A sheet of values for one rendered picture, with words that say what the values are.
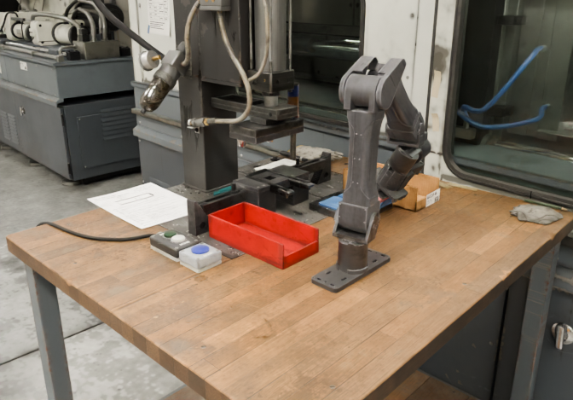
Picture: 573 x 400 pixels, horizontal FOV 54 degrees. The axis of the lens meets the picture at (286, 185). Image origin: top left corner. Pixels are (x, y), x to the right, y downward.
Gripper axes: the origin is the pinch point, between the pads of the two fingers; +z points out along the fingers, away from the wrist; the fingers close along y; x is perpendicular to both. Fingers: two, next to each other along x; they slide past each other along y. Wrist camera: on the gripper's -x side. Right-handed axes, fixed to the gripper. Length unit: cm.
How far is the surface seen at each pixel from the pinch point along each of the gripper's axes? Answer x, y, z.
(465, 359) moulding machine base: -49, -43, 53
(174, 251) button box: 48, 16, 11
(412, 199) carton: -13.5, -3.9, -2.1
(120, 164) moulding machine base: -120, 236, 226
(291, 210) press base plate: 7.7, 15.9, 13.5
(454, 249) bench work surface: 0.6, -22.8, -8.5
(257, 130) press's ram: 18.3, 29.4, -6.1
